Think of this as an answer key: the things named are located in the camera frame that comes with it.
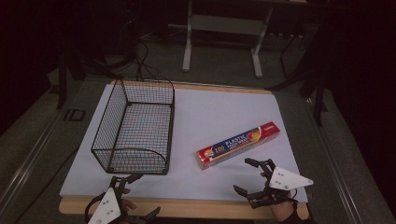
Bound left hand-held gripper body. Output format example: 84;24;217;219
87;175;138;224

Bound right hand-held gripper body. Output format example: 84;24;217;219
248;159;315;209

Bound red plastic wrap box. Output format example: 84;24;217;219
195;120;281;171

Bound black wire basket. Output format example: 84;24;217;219
91;78;176;175

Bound person's left hand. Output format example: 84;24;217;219
119;188;137;217

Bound person's right hand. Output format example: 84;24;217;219
268;194;298;223

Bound white table mat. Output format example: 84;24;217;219
59;83;309;203

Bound black tripod stand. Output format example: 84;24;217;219
266;29;330;127

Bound black stand leg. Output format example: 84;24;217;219
56;52;68;110

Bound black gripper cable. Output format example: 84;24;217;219
84;191;107;222

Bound grey metal floor rail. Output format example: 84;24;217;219
0;102;64;216
304;96;367;224

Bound black floor cables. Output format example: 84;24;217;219
132;38;164;82

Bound white metal stand frame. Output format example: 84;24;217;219
181;0;275;78

